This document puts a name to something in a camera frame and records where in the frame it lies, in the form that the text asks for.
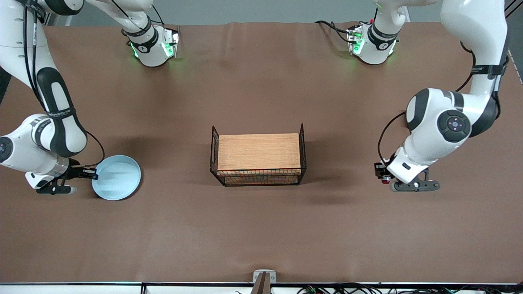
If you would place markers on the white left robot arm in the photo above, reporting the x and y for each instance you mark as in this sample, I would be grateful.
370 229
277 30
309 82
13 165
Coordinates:
433 143

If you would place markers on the light blue round plate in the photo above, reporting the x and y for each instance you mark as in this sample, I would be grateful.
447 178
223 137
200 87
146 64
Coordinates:
118 177

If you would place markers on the red-tipped white orange button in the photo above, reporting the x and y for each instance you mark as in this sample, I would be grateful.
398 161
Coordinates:
385 180

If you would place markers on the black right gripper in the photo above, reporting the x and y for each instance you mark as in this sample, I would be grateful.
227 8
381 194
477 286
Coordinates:
75 170

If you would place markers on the grey camera post bracket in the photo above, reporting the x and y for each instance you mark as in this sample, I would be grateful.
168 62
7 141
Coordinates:
264 275

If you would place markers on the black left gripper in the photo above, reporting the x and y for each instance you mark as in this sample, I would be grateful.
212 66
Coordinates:
380 169

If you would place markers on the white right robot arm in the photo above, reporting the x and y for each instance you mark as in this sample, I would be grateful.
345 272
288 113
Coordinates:
24 151

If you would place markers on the brown table cover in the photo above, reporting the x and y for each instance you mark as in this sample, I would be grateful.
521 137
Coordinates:
261 228

